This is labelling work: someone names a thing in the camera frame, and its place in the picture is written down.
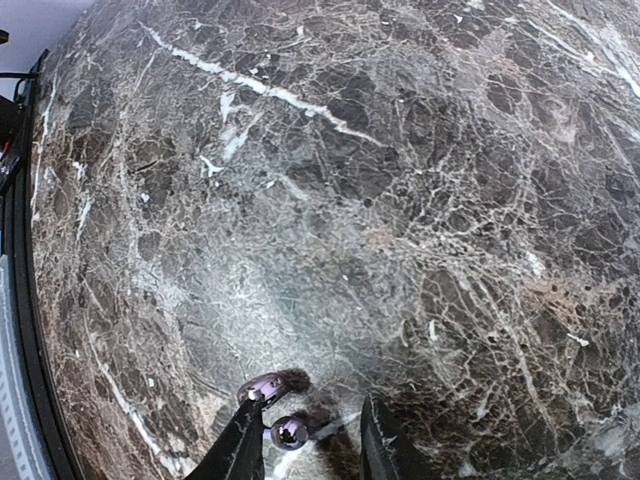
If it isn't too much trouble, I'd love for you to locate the white slotted cable duct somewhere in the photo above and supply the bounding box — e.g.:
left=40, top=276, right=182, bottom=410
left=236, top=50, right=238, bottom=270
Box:
left=1, top=255, right=55, bottom=479

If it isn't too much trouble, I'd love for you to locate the small purple earbud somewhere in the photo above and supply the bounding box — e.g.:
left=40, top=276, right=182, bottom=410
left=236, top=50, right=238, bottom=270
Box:
left=236, top=369, right=311, bottom=451

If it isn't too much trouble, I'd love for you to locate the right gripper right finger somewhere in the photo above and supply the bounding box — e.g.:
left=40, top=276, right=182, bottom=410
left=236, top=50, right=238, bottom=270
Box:
left=360, top=395, right=436, bottom=480

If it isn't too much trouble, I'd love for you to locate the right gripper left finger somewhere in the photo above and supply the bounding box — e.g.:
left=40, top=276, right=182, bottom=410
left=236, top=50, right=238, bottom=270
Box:
left=185, top=400, right=265, bottom=480

